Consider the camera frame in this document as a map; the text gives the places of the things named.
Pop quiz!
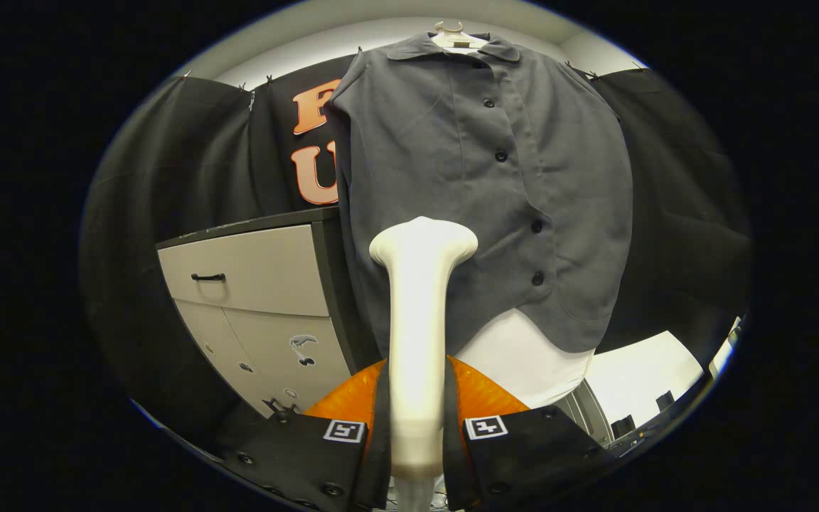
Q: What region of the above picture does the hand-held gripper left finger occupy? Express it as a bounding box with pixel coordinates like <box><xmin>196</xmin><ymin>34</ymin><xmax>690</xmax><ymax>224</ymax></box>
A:
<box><xmin>214</xmin><ymin>359</ymin><xmax>390</xmax><ymax>512</ymax></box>

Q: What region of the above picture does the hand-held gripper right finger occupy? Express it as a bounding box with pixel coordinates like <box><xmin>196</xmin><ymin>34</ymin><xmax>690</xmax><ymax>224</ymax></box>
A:
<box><xmin>442</xmin><ymin>356</ymin><xmax>616</xmax><ymax>512</ymax></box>

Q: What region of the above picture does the white garment steamer head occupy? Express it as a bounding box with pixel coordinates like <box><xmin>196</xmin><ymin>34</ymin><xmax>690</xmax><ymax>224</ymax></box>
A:
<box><xmin>369</xmin><ymin>216</ymin><xmax>479</xmax><ymax>479</ymax></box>

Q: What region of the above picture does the grey button shirt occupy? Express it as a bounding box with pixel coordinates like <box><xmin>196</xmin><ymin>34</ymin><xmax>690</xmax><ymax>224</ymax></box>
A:
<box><xmin>324</xmin><ymin>32</ymin><xmax>634</xmax><ymax>358</ymax></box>

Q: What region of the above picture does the white mannequin torso stand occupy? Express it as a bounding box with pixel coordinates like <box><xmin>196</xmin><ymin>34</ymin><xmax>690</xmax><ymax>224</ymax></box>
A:
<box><xmin>429</xmin><ymin>21</ymin><xmax>595</xmax><ymax>410</ymax></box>

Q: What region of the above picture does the white ribbed box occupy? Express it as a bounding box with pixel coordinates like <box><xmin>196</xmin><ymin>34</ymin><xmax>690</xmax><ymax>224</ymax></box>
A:
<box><xmin>552</xmin><ymin>380</ymin><xmax>613</xmax><ymax>447</ymax></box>

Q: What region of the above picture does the white table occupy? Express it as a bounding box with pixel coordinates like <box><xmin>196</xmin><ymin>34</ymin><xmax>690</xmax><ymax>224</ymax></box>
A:
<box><xmin>586</xmin><ymin>330</ymin><xmax>705</xmax><ymax>427</ymax></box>

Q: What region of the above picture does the grey cabinet with dark top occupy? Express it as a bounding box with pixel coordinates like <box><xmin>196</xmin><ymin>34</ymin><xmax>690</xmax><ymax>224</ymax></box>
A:
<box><xmin>156</xmin><ymin>206</ymin><xmax>382</xmax><ymax>427</ymax></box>

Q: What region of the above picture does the black backdrop cloth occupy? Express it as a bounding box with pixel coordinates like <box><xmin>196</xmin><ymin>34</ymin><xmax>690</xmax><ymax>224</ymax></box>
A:
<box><xmin>81</xmin><ymin>53</ymin><xmax>751</xmax><ymax>456</ymax></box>

